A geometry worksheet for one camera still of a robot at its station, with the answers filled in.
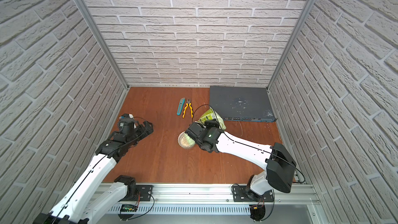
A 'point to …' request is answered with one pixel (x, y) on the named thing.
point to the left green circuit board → (128, 208)
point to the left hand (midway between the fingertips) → (145, 124)
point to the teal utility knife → (182, 101)
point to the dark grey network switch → (246, 103)
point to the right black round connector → (257, 212)
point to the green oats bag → (211, 114)
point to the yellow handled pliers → (188, 103)
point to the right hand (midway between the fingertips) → (213, 122)
